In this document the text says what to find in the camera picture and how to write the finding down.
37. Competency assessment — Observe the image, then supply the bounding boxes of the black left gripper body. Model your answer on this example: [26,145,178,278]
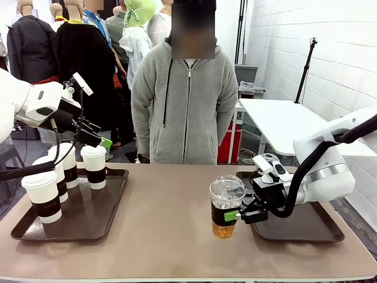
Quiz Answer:
[38,98,89,144]

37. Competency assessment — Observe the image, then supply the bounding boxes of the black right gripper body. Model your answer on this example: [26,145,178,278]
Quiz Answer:
[240,176,288,225]

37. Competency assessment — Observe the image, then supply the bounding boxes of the white paper cup black sleeve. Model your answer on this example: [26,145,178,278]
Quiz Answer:
[21,170,63,225]
[47,142,80,190]
[32,155,69,203]
[80,144,108,190]

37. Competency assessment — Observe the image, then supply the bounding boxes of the dark brown serving tray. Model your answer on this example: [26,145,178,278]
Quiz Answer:
[11,164,130,242]
[235,169,345,243]

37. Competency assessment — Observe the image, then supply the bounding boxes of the black equipment box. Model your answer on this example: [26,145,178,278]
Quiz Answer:
[11,122,41,141]

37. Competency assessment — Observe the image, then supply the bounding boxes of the mannequin in black yellow-collared cape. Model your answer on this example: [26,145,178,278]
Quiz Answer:
[55,0,119,133]

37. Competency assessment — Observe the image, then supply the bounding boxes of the red box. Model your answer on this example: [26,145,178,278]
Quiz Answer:
[217,120,243,164]

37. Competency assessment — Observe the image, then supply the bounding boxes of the dark grey stool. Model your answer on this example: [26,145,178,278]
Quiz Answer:
[0,143,27,205]

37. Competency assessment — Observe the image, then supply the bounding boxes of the white folding table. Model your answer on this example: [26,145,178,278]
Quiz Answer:
[232,98,365,166]

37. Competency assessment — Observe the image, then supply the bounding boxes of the mannequin in black coat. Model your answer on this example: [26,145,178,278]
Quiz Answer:
[6,0,57,85]

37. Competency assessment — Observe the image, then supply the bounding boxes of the person in grey hoodie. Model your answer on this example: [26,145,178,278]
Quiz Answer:
[131,0,239,165]

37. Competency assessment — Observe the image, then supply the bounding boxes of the mannequin in white shirt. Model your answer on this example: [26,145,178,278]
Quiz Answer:
[118,17,154,92]

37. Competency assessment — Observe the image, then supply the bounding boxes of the mannequin in olive shirt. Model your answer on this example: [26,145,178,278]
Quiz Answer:
[105,5,130,66]

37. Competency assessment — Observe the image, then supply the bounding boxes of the figure in blue patterned shirt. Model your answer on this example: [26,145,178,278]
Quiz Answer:
[82,0,128,89]

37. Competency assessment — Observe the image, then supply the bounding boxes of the mannequin with yellow collar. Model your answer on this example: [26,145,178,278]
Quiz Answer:
[49,2,69,32]

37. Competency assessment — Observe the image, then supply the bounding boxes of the clear plastic bag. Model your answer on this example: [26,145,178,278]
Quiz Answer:
[237,80,267,96]

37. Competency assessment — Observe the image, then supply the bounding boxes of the mannequin in cream shirt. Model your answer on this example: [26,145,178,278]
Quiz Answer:
[146,0,173,47]

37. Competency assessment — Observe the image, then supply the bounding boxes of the grey plastic bin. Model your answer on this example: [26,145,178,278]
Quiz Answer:
[234,64,259,87]

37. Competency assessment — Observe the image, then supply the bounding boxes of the green sun hat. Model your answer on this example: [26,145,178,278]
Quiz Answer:
[123,0,157,28]

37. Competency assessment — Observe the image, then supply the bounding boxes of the black tripod stand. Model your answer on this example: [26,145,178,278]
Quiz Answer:
[294,37,319,104]

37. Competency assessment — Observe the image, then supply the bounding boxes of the black light stand poles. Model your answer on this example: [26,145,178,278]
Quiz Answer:
[234,0,249,65]

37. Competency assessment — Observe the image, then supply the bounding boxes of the thin black camera cable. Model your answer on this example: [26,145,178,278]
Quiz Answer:
[54,87,85,166]

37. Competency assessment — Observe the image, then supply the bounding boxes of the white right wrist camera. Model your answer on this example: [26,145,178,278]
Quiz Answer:
[252,153,294,184]

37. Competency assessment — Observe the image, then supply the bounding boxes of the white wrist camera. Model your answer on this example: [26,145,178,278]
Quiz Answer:
[62,72,94,97]
[252,153,294,184]

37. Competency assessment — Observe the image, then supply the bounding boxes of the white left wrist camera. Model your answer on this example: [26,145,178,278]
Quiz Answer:
[62,72,94,97]

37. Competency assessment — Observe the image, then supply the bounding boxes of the coiled floor cables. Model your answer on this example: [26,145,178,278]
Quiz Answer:
[237,148,257,165]

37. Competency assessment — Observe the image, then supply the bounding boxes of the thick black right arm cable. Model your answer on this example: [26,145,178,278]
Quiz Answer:
[266,113,377,219]

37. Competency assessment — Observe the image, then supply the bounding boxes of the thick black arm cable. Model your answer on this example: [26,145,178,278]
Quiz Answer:
[266,113,377,219]
[0,119,64,181]

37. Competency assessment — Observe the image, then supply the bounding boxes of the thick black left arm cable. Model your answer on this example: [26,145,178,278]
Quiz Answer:
[0,119,64,181]

